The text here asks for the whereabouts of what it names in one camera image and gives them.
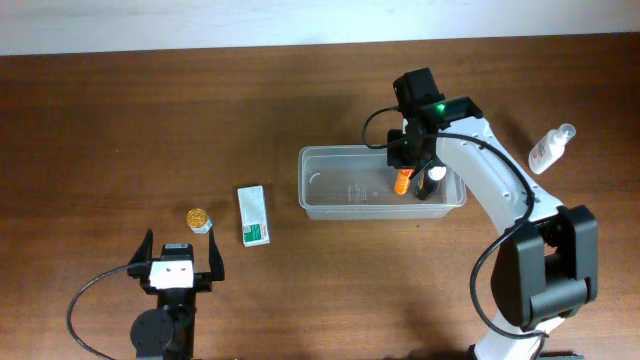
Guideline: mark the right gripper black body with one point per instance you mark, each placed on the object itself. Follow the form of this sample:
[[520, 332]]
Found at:
[[408, 155]]

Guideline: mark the small jar gold lid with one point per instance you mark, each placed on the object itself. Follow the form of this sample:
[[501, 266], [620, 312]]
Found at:
[[198, 221]]

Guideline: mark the white lotion bottle clear cap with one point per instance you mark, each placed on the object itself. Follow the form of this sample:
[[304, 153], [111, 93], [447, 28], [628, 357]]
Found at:
[[550, 148]]

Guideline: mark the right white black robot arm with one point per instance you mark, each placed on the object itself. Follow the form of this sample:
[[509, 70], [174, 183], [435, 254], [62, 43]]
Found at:
[[546, 265]]

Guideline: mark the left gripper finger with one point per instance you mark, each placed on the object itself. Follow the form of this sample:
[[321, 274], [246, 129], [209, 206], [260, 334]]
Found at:
[[143, 254], [216, 263]]

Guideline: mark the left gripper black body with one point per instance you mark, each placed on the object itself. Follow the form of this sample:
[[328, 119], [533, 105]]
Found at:
[[202, 282]]

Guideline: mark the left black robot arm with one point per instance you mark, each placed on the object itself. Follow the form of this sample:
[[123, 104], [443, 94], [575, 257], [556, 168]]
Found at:
[[168, 330]]

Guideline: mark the clear plastic container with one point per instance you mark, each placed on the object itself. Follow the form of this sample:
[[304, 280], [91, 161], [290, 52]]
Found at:
[[353, 182]]

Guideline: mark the white green medicine box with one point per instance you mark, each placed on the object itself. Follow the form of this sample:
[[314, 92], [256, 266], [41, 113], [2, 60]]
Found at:
[[253, 213]]

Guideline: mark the dark bottle white cap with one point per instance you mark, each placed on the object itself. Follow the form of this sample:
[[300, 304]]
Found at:
[[430, 182]]

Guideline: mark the orange tube white cap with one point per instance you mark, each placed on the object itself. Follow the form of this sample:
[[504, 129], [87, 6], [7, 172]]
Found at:
[[403, 180]]

